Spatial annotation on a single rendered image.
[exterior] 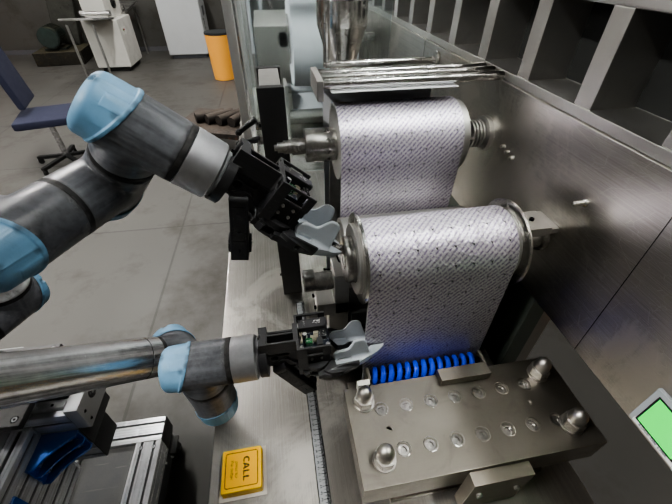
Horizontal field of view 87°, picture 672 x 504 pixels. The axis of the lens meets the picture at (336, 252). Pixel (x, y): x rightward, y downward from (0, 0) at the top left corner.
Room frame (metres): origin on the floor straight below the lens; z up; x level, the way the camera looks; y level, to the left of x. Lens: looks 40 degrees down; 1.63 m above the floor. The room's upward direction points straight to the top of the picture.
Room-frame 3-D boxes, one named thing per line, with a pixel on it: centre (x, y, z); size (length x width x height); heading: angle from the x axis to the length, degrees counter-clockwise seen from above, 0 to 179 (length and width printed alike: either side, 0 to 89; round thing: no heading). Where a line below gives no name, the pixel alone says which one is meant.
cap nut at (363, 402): (0.30, -0.05, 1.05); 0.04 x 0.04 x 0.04
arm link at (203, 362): (0.33, 0.22, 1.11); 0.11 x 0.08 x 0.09; 100
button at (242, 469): (0.23, 0.17, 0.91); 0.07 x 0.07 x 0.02; 10
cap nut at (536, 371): (0.36, -0.37, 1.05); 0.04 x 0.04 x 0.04
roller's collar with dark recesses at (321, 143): (0.67, 0.03, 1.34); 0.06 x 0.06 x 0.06; 10
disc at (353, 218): (0.43, -0.03, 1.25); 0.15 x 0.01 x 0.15; 10
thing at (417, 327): (0.39, -0.17, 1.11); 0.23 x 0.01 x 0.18; 100
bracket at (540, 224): (0.48, -0.33, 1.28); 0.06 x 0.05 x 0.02; 100
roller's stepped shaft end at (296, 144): (0.66, 0.09, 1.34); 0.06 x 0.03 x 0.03; 100
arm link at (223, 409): (0.34, 0.23, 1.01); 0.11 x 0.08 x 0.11; 46
